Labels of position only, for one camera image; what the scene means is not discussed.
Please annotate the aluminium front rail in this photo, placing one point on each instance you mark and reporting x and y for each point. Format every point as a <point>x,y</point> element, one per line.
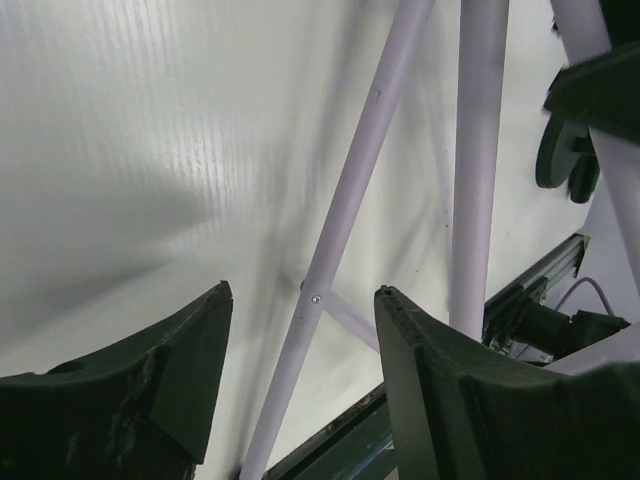
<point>562,261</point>

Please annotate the lilac tripod music stand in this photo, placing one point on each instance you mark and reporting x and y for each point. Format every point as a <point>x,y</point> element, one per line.
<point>491,123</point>

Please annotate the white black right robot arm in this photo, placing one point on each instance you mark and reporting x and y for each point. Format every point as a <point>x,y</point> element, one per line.
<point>613,217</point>

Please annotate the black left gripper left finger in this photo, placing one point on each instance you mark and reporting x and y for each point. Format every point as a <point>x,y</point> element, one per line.
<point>141,408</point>

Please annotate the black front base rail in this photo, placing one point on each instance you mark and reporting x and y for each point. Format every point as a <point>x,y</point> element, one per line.
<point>358,444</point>

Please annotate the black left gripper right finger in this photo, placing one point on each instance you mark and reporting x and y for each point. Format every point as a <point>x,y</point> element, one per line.
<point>459,410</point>

